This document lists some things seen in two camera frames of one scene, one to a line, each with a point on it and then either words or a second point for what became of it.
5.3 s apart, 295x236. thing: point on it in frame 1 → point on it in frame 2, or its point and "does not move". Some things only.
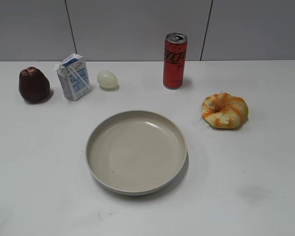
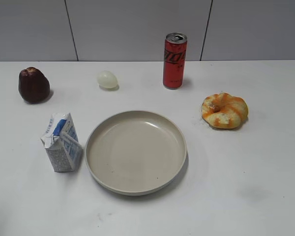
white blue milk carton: x=73 y=73 → x=62 y=144
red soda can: x=175 y=55 does not move
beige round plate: x=135 y=153 does not move
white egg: x=107 y=80 does not move
